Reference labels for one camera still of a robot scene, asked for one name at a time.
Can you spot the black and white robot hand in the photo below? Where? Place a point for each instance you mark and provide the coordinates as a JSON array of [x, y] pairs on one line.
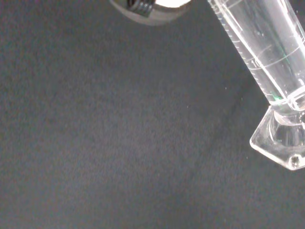
[[152, 13]]

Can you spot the black bench cloth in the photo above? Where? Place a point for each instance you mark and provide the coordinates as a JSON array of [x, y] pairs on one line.
[[119, 131]]

